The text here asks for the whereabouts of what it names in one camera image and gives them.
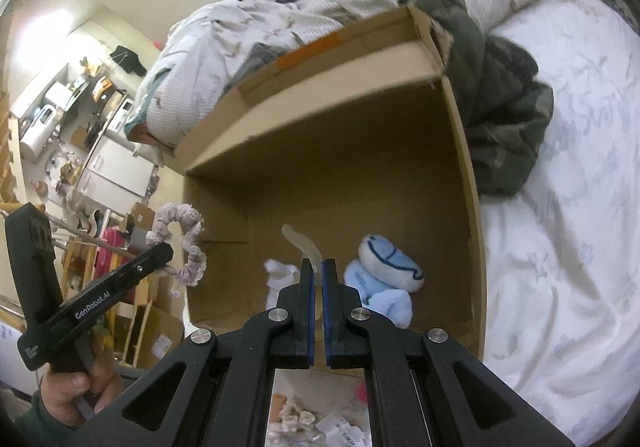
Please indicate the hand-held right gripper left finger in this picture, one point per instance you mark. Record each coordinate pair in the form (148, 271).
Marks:
(307, 312)

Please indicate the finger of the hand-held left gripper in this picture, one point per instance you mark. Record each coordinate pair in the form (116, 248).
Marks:
(157, 258)

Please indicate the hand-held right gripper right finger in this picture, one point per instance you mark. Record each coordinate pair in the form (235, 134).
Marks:
(330, 312)

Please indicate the lavender fabric scrunchie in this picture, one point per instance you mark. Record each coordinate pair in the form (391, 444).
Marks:
(192, 254)

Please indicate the translucent soft silicone piece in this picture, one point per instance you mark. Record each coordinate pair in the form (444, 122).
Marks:
(305, 247)

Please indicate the brown cardboard box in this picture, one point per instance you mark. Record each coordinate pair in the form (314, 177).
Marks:
(350, 167)

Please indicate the person's left forearm green sleeve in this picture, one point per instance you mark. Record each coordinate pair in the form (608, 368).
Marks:
(30, 424)

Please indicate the person's left hand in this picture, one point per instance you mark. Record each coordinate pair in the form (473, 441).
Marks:
(62, 389)

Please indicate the white sock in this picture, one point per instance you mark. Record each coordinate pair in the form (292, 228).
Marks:
(280, 277)

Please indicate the pink bag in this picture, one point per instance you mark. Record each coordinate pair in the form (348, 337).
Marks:
(107, 262)

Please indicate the light blue plush toy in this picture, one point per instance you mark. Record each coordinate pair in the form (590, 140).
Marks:
(385, 272)

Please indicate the flat cardboard box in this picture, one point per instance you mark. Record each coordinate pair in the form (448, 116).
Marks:
(152, 332)

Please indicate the white refrigerator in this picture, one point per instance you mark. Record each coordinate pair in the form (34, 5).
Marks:
(117, 172)

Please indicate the white kitchen appliance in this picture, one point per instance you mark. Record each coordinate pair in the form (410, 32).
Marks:
(37, 132)

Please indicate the black hanging garment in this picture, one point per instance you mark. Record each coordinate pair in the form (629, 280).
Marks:
(127, 58)

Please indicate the white bed sheet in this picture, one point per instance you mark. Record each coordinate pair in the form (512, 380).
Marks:
(565, 227)

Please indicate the camouflage green garment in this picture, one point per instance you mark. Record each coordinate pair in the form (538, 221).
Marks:
(500, 112)

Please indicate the white floral duvet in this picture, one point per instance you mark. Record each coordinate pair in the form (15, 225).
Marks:
(300, 17)

